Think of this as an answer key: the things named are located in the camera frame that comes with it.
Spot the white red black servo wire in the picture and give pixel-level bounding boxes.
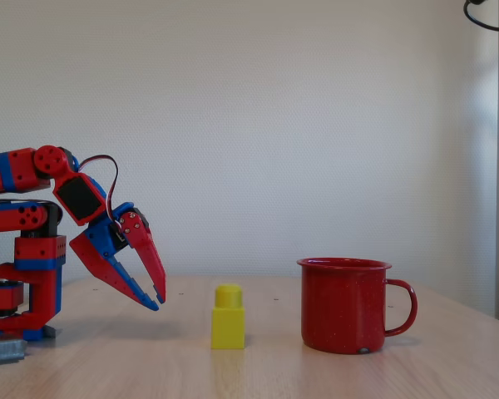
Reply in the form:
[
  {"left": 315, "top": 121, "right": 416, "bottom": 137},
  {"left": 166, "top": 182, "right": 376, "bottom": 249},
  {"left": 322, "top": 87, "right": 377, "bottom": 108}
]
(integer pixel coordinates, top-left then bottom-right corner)
[{"left": 75, "top": 154, "right": 124, "bottom": 234}]

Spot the yellow toy building block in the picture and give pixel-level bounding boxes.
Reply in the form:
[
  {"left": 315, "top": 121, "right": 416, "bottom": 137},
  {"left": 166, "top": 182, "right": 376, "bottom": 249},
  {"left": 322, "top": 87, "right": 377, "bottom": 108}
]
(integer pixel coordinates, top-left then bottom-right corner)
[{"left": 210, "top": 283, "right": 246, "bottom": 350}]

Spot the red enamel mug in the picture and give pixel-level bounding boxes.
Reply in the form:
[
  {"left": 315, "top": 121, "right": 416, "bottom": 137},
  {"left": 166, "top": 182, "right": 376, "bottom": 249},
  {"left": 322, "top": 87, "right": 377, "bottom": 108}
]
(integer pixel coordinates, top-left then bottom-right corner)
[{"left": 296, "top": 257, "right": 418, "bottom": 356}]

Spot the black hanging cable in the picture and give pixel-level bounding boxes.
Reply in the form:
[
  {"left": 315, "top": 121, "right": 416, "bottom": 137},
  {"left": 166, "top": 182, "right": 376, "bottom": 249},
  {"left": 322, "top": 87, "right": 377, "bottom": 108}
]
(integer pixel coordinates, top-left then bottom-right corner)
[{"left": 463, "top": 0, "right": 499, "bottom": 34}]

